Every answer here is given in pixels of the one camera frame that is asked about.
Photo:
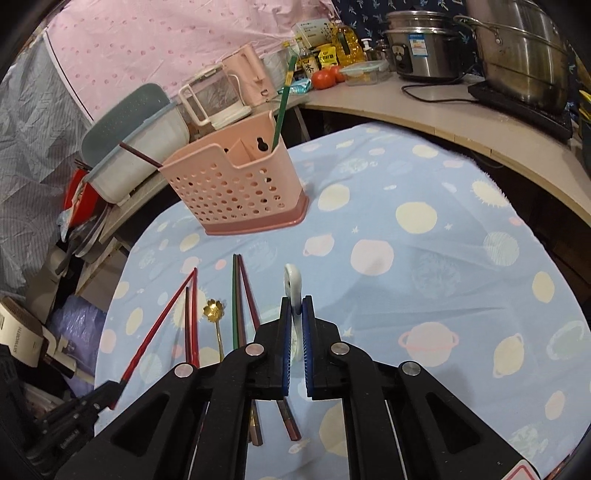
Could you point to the pink perforated utensil basket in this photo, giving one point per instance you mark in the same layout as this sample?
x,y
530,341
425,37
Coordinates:
x,y
231,194

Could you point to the yellow cooking oil bottle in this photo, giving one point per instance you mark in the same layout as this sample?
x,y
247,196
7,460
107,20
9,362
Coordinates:
x,y
348,46

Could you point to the red tomato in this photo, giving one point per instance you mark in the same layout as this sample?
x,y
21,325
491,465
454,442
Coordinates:
x,y
340,74
323,78

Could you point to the green and white box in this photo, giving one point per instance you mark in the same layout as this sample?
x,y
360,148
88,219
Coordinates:
x,y
314,32

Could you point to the white appliance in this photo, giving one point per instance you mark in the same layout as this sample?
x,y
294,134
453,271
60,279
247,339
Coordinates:
x,y
18,332

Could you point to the pink dotted cloth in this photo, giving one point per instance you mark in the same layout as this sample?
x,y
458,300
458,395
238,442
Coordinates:
x,y
161,41

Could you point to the blue wipes packet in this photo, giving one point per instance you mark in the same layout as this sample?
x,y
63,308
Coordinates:
x,y
298,86

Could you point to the large steel steamer pot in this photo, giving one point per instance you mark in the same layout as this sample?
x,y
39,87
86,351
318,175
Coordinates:
x,y
517,50

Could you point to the dark sauce bottle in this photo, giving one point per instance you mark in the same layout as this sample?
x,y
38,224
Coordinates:
x,y
308,67

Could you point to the pink electric kettle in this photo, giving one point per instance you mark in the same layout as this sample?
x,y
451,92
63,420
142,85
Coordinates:
x,y
251,74

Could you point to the red bowl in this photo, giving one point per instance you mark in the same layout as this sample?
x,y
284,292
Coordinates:
x,y
78,194

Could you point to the green chopstick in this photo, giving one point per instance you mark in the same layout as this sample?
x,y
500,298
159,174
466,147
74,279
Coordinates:
x,y
235,300
282,106

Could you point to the black induction cooker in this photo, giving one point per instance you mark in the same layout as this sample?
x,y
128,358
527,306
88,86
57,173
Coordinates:
x,y
521,113

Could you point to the brown chopstick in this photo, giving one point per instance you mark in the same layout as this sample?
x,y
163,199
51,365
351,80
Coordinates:
x,y
249,295
241,318

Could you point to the white and grey dish drainer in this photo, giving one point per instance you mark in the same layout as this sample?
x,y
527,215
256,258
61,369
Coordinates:
x,y
134,152

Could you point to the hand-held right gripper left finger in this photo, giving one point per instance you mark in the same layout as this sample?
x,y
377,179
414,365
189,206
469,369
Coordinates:
x,y
286,355

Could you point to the dark red chopstick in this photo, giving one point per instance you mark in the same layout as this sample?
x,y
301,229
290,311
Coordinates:
x,y
138,153

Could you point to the steel rice cooker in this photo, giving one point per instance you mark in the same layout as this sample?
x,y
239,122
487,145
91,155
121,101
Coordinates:
x,y
425,50

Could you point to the white glass kettle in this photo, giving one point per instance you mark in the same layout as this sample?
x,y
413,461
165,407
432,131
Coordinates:
x,y
217,97

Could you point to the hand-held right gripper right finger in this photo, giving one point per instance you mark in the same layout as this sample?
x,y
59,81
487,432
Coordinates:
x,y
310,360

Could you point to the glass food container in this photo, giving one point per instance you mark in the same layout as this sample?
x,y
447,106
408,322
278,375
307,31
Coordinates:
x,y
364,74

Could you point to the purple plastic bag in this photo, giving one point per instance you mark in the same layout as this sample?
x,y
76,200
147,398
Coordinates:
x,y
78,323

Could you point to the blue planet print tablecloth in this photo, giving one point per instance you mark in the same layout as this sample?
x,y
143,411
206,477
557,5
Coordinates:
x,y
415,300

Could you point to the light wooden counter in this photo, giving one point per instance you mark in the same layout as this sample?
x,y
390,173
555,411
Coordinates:
x,y
438,115

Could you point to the grey patterned cloth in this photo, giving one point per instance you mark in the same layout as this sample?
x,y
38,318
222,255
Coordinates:
x,y
37,138

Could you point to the yellow seasoning packet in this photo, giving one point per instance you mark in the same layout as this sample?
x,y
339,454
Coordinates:
x,y
328,57

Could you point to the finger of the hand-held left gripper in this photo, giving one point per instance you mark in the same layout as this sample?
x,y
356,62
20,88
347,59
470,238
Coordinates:
x,y
106,394

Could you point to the gold flower spoon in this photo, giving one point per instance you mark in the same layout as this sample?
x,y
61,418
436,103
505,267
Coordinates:
x,y
212,310

